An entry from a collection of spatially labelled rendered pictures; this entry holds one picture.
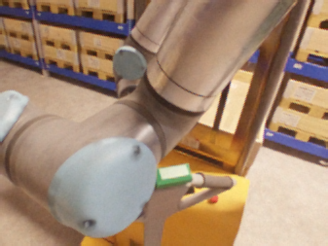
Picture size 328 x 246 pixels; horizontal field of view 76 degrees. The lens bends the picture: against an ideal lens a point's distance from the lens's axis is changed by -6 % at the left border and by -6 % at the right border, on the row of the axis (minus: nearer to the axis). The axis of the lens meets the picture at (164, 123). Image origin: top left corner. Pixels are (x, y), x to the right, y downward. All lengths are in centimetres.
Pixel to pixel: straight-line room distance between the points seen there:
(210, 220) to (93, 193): 96
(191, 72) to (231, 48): 4
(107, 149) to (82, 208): 5
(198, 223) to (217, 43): 98
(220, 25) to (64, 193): 18
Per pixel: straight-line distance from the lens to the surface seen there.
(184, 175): 48
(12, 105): 27
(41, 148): 21
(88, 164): 17
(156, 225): 75
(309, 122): 297
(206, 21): 20
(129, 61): 58
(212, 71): 22
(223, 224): 110
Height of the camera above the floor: 176
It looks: 34 degrees down
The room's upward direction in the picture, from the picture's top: 6 degrees clockwise
